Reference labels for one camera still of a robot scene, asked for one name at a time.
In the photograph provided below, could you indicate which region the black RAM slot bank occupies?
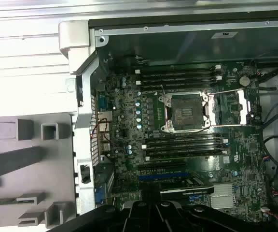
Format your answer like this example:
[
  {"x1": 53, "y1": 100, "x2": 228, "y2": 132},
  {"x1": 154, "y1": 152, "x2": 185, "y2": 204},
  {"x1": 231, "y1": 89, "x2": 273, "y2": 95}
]
[
  {"x1": 134, "y1": 64, "x2": 223, "y2": 92},
  {"x1": 141, "y1": 134, "x2": 229, "y2": 162}
]

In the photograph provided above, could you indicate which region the CPU socket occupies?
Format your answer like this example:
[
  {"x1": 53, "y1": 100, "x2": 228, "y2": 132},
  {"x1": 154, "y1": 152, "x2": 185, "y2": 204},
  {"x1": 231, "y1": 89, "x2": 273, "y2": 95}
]
[{"x1": 158, "y1": 91, "x2": 212, "y2": 133}]

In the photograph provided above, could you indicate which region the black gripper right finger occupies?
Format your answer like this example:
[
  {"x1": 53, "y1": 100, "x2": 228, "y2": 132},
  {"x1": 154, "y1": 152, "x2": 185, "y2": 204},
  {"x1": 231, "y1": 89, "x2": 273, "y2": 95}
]
[{"x1": 151, "y1": 181, "x2": 259, "y2": 232}]

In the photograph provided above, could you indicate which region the silver finned heatsink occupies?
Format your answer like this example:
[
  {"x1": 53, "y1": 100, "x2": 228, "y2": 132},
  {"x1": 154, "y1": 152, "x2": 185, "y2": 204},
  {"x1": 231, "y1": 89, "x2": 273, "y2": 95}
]
[{"x1": 210, "y1": 183, "x2": 235, "y2": 210}]

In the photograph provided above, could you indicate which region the red and black wire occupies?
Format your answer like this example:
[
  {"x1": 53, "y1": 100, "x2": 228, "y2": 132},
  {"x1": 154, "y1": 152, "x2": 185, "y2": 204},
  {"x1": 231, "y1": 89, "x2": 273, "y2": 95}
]
[{"x1": 90, "y1": 117, "x2": 113, "y2": 158}]

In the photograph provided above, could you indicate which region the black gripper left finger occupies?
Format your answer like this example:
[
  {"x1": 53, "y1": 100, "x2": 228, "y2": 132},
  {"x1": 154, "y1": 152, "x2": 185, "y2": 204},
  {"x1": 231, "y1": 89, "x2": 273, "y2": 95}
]
[{"x1": 46, "y1": 181, "x2": 159, "y2": 232}]

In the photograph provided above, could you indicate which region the round coin battery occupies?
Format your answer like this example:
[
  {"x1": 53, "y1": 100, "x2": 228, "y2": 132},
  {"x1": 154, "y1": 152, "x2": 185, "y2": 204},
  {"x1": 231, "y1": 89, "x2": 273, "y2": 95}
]
[{"x1": 239, "y1": 75, "x2": 250, "y2": 87}]

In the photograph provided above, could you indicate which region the open black PC case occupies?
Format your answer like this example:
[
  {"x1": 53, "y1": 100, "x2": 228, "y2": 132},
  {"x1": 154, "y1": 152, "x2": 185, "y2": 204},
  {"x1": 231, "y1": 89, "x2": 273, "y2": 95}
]
[{"x1": 58, "y1": 19, "x2": 278, "y2": 232}]

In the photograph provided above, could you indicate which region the thin wire locking lever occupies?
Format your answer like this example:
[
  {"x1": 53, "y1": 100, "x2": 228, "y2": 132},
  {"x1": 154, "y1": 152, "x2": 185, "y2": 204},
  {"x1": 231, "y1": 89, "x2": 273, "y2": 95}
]
[
  {"x1": 160, "y1": 84, "x2": 169, "y2": 102},
  {"x1": 171, "y1": 124, "x2": 212, "y2": 134}
]

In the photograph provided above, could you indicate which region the metal socket cover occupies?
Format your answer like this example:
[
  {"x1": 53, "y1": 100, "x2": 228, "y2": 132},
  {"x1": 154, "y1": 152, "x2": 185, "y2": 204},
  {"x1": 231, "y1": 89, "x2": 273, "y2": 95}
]
[{"x1": 203, "y1": 88, "x2": 251, "y2": 127}]

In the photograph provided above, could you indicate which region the black graphics card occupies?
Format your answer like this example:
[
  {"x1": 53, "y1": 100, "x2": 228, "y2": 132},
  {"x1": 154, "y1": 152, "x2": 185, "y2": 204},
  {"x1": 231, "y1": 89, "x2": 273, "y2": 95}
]
[{"x1": 160, "y1": 177, "x2": 215, "y2": 200}]

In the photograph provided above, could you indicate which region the green motherboard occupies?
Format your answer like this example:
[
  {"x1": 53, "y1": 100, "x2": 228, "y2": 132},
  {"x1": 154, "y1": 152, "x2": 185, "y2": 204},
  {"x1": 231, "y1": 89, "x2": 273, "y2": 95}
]
[{"x1": 95, "y1": 60, "x2": 269, "y2": 222}]

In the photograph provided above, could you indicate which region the blue expansion slot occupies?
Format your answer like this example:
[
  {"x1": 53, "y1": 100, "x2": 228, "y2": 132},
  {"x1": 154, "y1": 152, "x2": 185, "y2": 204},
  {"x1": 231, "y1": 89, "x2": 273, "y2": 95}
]
[{"x1": 138, "y1": 173, "x2": 188, "y2": 181}]

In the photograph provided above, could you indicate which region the black expansion slot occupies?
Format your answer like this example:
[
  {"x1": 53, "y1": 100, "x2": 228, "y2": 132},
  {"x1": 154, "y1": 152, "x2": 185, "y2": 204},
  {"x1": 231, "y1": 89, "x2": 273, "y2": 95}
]
[{"x1": 138, "y1": 163, "x2": 187, "y2": 171}]

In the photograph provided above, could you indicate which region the grey parts rack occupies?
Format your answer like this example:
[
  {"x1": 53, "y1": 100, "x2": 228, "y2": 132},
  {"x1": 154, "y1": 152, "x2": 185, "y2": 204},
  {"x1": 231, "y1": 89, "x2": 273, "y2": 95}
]
[{"x1": 0, "y1": 113, "x2": 78, "y2": 230}]

